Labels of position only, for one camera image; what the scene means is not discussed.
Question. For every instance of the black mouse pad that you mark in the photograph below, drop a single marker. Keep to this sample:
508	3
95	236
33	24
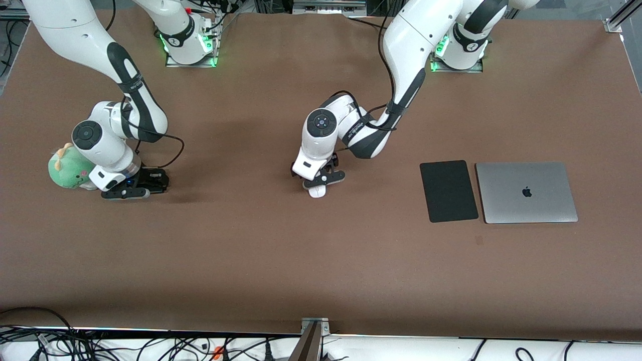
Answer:
449	191

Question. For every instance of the silver closed laptop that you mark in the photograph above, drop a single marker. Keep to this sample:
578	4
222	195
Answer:
526	200

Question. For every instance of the white computer mouse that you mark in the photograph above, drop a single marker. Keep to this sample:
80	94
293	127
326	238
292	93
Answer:
317	193

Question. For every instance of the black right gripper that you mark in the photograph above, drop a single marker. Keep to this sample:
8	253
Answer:
152	176

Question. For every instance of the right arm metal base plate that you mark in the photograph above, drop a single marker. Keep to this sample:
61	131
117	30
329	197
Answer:
190	65

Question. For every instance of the green dinosaur plush toy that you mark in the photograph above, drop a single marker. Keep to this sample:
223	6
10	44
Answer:
62	168

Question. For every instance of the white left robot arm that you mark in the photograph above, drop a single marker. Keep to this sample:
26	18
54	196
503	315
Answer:
321	135

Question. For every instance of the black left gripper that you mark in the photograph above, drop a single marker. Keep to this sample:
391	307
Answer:
331	163

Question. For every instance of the aluminium frame extrusion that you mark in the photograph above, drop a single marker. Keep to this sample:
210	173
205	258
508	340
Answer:
614	22

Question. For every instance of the aluminium mount post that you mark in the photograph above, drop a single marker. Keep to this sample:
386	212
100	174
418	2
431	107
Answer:
308	346

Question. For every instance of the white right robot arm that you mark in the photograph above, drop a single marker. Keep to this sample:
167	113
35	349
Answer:
100	145

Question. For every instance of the silver device with ports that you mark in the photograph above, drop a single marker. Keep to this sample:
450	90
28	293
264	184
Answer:
328	6

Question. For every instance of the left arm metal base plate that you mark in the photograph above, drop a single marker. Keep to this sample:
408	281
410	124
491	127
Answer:
471	69

